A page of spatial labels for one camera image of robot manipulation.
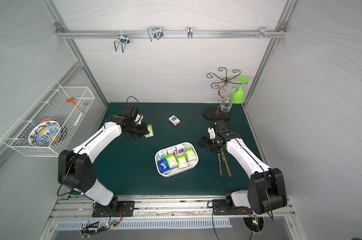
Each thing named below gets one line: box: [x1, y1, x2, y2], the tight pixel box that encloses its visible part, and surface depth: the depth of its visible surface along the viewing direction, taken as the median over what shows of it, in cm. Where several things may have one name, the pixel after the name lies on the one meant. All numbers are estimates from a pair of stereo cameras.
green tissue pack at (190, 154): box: [184, 147, 197, 162], surface depth 88 cm
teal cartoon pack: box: [158, 149, 168, 160], surface depth 88 cm
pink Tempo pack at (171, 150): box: [166, 146, 178, 155], surface depth 90 cm
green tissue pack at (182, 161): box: [176, 154, 188, 168], surface depth 86 cm
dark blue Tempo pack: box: [157, 158, 171, 174], surface depth 84 cm
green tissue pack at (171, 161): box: [165, 153, 179, 170], surface depth 86 cm
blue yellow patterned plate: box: [28, 118, 62, 147], surface depth 63 cm
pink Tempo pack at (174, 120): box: [168, 114, 181, 127], surface depth 110 cm
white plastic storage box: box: [154, 141, 199, 178], surface depth 88 cm
